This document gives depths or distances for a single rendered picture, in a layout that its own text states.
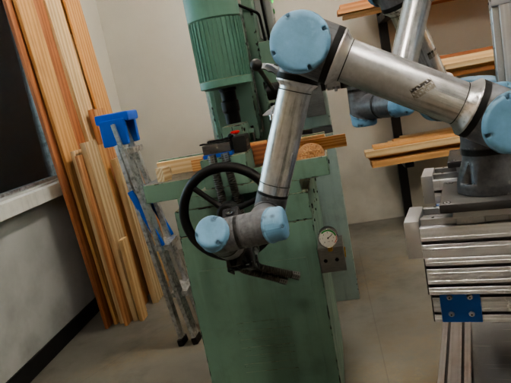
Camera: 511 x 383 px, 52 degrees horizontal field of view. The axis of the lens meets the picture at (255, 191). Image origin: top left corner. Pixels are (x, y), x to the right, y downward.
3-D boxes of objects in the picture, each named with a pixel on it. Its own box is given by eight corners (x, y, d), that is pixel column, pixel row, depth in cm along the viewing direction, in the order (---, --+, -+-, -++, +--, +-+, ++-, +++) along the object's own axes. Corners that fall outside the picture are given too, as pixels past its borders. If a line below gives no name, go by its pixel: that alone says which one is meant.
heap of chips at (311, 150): (295, 160, 161) (293, 148, 160) (297, 154, 174) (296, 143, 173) (324, 155, 159) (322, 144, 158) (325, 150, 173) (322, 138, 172)
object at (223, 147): (203, 159, 155) (199, 141, 154) (211, 154, 166) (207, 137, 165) (245, 152, 153) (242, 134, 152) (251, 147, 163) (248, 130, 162)
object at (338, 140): (192, 172, 181) (190, 160, 180) (194, 170, 183) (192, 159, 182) (347, 145, 172) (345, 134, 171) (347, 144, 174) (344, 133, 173)
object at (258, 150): (214, 171, 171) (211, 153, 170) (215, 170, 172) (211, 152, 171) (280, 160, 167) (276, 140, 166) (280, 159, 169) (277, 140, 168)
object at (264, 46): (265, 83, 189) (258, 42, 187) (268, 83, 198) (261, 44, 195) (288, 80, 188) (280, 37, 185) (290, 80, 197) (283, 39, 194)
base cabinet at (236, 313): (220, 430, 183) (177, 238, 170) (245, 348, 239) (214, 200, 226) (348, 420, 175) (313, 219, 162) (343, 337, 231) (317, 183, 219)
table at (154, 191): (134, 211, 160) (130, 192, 159) (165, 191, 190) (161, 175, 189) (331, 180, 150) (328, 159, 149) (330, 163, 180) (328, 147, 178)
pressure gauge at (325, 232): (320, 254, 158) (315, 229, 157) (320, 251, 162) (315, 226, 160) (341, 252, 157) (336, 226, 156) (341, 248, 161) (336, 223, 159)
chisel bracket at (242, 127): (226, 153, 174) (221, 128, 172) (233, 147, 188) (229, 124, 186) (247, 149, 173) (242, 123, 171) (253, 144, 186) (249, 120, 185)
